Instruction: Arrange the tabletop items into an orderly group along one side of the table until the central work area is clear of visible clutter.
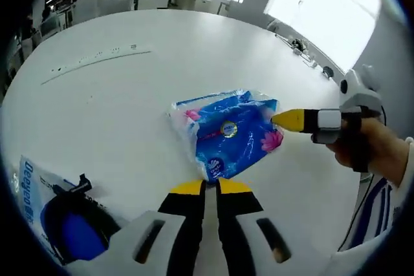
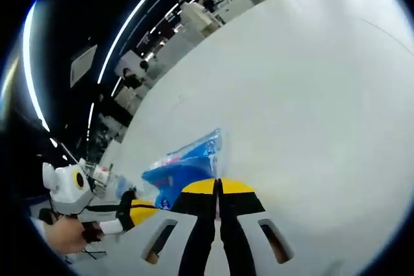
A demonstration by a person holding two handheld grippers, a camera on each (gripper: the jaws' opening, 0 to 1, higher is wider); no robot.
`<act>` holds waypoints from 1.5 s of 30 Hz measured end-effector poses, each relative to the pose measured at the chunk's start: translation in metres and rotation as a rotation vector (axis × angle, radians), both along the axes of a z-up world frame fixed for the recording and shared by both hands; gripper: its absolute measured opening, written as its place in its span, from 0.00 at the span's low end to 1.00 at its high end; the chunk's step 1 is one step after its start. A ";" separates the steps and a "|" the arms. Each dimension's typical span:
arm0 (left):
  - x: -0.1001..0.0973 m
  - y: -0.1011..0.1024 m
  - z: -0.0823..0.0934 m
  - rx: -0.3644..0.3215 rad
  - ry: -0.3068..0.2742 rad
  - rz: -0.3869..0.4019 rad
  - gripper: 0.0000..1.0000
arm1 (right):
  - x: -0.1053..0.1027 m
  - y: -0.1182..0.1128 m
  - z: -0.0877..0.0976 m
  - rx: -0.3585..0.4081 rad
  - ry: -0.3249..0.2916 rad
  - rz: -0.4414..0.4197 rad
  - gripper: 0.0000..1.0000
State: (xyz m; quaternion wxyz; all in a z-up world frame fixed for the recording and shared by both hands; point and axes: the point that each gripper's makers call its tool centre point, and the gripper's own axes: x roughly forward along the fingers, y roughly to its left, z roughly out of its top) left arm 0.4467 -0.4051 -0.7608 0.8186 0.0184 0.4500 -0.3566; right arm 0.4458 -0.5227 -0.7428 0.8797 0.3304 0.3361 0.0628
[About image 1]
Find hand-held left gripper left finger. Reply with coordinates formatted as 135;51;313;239
64;178;208;276

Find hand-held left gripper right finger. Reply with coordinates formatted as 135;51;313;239
215;178;340;276

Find blue and clear tissue packet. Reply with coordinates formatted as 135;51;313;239
166;87;285;182

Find person's right hand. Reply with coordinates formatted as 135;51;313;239
326;116;407;187

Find small object at table edge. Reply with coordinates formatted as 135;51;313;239
274;28;320;69

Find white table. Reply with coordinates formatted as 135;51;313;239
1;9;365;257

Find person's white jacket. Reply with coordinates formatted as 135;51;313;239
329;172;414;276

